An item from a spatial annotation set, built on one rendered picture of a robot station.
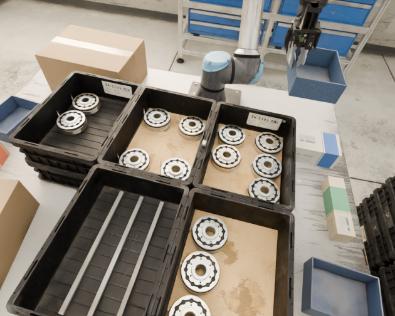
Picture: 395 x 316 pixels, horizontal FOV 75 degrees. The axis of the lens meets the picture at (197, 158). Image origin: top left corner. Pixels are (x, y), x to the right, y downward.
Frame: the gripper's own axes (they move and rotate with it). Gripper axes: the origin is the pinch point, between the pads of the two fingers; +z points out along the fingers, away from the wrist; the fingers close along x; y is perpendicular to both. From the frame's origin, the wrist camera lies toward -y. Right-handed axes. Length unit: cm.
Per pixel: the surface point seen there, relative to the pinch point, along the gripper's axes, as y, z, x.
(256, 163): 22.9, 25.4, -6.3
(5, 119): 15, 31, -118
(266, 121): 4.4, 22.5, -4.5
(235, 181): 30.3, 27.8, -12.6
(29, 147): 40, 13, -77
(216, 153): 22.4, 24.1, -20.6
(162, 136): 17, 25, -42
